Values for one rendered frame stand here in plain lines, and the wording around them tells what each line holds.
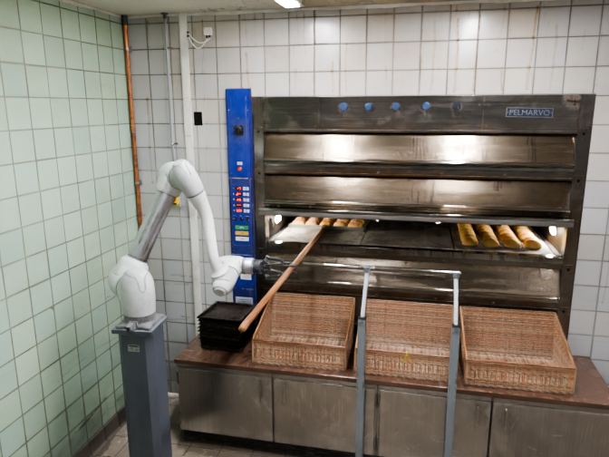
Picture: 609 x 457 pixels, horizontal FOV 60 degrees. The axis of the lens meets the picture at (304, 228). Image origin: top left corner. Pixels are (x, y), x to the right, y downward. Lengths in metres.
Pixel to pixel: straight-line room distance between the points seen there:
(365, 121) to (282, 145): 0.54
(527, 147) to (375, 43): 1.05
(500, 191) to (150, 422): 2.29
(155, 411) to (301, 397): 0.82
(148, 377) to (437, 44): 2.35
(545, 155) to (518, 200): 0.29
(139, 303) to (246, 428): 1.14
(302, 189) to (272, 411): 1.34
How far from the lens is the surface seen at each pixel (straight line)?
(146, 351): 2.73
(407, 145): 3.22
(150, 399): 2.85
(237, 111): 3.36
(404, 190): 3.24
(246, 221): 3.43
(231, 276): 2.79
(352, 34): 3.25
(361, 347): 2.90
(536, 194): 3.31
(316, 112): 3.28
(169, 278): 3.79
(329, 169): 3.27
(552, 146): 3.29
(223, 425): 3.43
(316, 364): 3.11
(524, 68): 3.25
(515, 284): 3.41
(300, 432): 3.30
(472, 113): 3.22
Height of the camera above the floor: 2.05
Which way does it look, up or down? 13 degrees down
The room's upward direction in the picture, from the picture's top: straight up
